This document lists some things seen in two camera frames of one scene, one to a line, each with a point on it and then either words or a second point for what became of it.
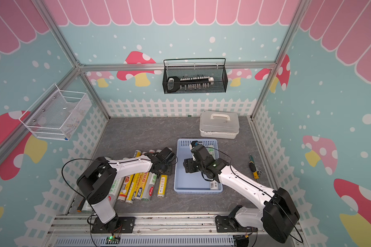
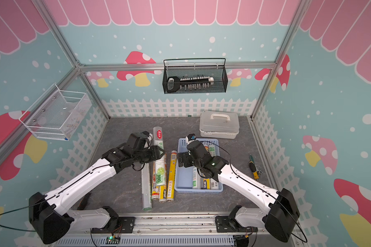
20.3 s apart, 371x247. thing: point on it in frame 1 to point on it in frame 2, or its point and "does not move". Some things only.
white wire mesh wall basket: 57,114 does not move
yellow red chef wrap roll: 142,182 to 170,189
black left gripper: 168,172 to 155,153
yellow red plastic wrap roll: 163,186 to 206,182
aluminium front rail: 84,225 does not move
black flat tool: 81,205 does not move
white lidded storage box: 219,125 does not move
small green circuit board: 112,240 does not move
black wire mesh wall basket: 191,75 does not move
